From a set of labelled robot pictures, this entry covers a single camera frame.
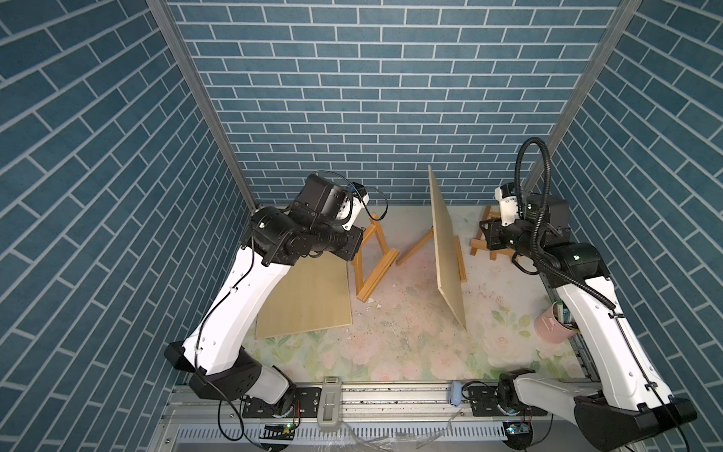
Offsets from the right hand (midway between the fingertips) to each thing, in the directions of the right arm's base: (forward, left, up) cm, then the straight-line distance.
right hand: (488, 223), depth 70 cm
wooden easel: (0, +24, -16) cm, 29 cm away
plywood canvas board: (-6, +50, -33) cm, 60 cm away
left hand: (-10, +30, +3) cm, 31 cm away
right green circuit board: (-39, -12, -37) cm, 54 cm away
